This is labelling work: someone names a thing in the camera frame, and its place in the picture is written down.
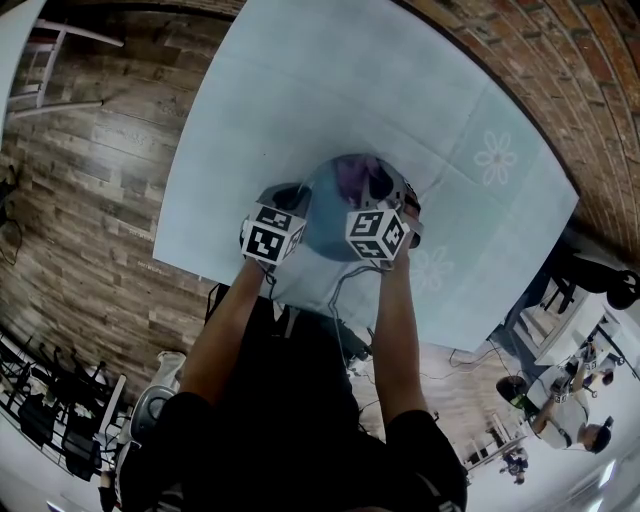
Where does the black green bag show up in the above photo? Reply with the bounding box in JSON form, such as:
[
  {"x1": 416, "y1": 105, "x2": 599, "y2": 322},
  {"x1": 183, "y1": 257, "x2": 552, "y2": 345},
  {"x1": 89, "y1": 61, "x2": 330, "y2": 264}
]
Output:
[{"x1": 495, "y1": 375, "x2": 532, "y2": 409}]

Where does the light blue floral tablecloth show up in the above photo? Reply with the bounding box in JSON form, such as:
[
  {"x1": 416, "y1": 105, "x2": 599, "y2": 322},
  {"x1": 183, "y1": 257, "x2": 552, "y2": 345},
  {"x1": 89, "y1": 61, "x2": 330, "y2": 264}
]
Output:
[{"x1": 152, "y1": 0, "x2": 582, "y2": 354}]

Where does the black power adapter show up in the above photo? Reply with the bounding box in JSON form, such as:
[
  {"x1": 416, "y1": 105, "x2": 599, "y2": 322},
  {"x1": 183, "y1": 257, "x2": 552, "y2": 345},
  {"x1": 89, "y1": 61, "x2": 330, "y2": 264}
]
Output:
[{"x1": 339, "y1": 324, "x2": 374, "y2": 359}]

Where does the person's right forearm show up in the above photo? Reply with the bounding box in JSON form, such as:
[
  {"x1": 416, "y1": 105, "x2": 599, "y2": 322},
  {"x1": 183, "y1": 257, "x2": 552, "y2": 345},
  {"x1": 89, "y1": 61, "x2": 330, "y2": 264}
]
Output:
[{"x1": 371, "y1": 246, "x2": 433, "y2": 444}]

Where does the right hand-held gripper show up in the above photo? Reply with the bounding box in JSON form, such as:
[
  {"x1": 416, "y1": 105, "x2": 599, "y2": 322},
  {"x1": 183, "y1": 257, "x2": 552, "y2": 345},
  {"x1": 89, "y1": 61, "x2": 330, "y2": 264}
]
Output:
[{"x1": 345, "y1": 166, "x2": 427, "y2": 262}]

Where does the black office chair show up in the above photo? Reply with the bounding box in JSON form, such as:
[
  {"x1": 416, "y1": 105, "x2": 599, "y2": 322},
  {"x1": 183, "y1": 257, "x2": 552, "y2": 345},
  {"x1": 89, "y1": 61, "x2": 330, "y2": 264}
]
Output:
[{"x1": 541, "y1": 246, "x2": 640, "y2": 314}]

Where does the blue round bowl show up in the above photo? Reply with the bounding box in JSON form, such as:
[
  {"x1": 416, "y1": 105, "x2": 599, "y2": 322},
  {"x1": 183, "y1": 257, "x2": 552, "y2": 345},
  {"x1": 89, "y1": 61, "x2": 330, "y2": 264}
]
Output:
[{"x1": 298, "y1": 151, "x2": 409, "y2": 263}]

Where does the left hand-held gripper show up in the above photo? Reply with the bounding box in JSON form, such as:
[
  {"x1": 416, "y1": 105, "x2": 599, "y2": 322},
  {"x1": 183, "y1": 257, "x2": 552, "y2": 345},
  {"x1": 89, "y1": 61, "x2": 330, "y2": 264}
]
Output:
[{"x1": 240, "y1": 181, "x2": 315, "y2": 265}]

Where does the person's black clothed torso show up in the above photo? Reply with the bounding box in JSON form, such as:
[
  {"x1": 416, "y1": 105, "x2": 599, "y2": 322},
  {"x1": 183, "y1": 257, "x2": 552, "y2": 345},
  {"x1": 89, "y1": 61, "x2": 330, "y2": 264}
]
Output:
[{"x1": 119, "y1": 294, "x2": 469, "y2": 512}]

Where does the black metal rack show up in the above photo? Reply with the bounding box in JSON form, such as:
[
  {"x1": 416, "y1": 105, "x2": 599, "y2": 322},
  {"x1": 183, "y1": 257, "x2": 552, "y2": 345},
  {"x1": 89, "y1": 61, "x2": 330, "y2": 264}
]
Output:
[{"x1": 0, "y1": 323, "x2": 127, "y2": 482}]

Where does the white side table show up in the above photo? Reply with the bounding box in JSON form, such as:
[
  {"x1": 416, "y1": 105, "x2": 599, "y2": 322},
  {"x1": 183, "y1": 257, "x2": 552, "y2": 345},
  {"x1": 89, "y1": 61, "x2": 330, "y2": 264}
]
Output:
[{"x1": 0, "y1": 0, "x2": 126, "y2": 122}]

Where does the purple fleece cloth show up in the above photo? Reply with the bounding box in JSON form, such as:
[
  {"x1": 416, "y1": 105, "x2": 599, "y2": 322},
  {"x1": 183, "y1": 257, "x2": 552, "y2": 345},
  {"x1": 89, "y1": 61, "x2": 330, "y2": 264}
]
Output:
[{"x1": 333, "y1": 154, "x2": 389, "y2": 207}]

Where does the person's left forearm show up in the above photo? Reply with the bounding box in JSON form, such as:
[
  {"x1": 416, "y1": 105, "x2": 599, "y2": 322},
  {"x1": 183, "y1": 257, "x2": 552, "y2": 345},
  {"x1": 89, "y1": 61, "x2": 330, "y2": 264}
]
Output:
[{"x1": 177, "y1": 256, "x2": 267, "y2": 409}]

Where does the white desk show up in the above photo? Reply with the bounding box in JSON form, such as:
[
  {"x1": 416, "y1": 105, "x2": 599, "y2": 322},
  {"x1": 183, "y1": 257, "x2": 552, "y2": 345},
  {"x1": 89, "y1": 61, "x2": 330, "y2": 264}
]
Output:
[{"x1": 519, "y1": 291, "x2": 640, "y2": 372}]

